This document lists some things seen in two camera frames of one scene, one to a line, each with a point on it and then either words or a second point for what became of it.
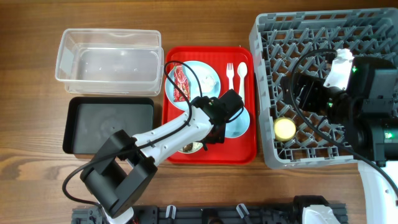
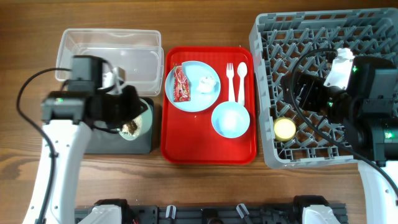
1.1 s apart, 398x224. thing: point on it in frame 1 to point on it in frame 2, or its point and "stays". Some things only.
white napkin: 208,84 stays
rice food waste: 191,147 to 133,127
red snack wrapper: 181,79 stays
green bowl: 196,147 to 146,122
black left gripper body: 219,138 to 122,107
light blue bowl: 237,127 stays
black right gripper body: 318,99 stays
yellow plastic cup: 285,129 stays
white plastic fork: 230,73 stays
